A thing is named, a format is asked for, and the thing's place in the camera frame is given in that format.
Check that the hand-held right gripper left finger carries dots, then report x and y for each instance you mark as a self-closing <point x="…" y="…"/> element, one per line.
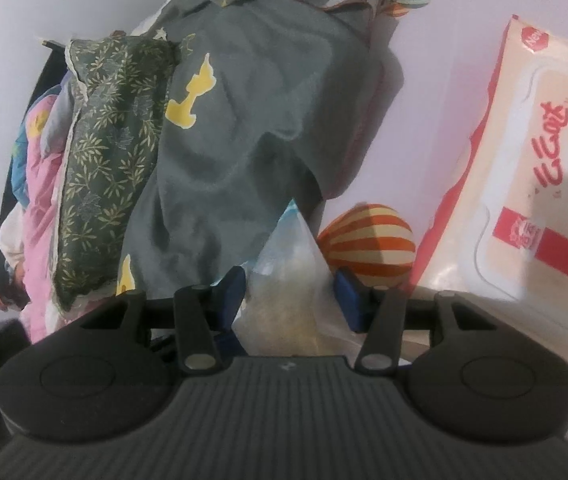
<point x="231" y="300"/>

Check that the grey blanket with yellow prints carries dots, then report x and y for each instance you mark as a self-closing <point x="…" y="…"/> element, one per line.
<point x="264" y="110"/>

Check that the pink balloon-print bed sheet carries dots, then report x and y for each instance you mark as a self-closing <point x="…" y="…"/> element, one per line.
<point x="439" y="85"/>

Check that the green leaf-patterned pillow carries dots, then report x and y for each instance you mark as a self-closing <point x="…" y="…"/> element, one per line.
<point x="108" y="160"/>

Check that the black headboard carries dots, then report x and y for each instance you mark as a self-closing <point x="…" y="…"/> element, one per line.
<point x="38" y="85"/>

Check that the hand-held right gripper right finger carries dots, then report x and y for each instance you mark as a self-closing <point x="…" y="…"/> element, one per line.
<point x="348" y="300"/>

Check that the pink printed blanket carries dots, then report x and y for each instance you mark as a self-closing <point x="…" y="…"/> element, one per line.
<point x="43" y="200"/>

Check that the white cloth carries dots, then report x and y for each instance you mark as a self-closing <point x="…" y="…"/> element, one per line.
<point x="11" y="240"/>

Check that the clear plastic bag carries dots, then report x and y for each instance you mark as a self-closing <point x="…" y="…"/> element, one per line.
<point x="289" y="280"/>

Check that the wet wipes pack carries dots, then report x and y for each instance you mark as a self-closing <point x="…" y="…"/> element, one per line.
<point x="539" y="185"/>

